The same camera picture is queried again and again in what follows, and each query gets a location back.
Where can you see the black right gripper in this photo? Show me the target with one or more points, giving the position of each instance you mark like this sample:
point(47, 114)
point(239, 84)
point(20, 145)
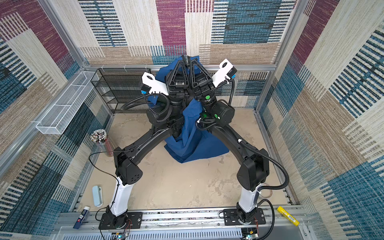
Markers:
point(202, 84)

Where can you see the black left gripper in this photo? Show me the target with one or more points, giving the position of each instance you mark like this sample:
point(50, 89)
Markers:
point(175, 93)

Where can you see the white wire mesh basket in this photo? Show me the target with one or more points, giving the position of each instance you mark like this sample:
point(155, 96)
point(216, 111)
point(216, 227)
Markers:
point(59, 116)

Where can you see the blue white glue stick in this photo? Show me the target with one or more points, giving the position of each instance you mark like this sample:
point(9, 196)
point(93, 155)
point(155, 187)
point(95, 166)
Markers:
point(81, 217)

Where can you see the yellow marker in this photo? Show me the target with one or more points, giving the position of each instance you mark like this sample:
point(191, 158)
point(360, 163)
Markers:
point(287, 215)

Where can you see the clear tape roll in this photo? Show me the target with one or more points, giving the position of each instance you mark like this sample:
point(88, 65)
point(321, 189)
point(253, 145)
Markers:
point(265, 193)

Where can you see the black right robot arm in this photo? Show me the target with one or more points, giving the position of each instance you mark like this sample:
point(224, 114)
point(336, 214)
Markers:
point(216, 118)

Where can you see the metal cup of pens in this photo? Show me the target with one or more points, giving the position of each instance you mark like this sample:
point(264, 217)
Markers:
point(103, 141)

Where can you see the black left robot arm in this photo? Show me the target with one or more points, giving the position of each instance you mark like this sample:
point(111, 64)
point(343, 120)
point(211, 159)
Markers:
point(166, 101)

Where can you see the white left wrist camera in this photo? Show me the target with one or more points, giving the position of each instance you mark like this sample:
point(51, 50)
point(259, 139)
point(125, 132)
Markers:
point(151, 85)

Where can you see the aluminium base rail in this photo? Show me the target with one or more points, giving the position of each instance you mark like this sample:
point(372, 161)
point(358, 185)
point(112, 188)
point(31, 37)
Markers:
point(189, 224)

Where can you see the black wire mesh shelf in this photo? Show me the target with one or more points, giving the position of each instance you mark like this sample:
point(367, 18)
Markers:
point(119, 86)

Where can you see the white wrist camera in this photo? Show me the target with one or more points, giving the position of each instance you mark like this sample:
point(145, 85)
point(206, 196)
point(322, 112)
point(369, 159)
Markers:
point(151, 85)
point(225, 72)

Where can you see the blue zip jacket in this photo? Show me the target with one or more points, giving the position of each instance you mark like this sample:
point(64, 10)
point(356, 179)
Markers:
point(192, 144)

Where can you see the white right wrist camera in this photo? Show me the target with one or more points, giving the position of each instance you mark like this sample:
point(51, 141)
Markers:
point(225, 72)

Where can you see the pale blue flat case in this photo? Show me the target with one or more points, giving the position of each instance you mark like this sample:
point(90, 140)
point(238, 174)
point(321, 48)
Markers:
point(97, 196)

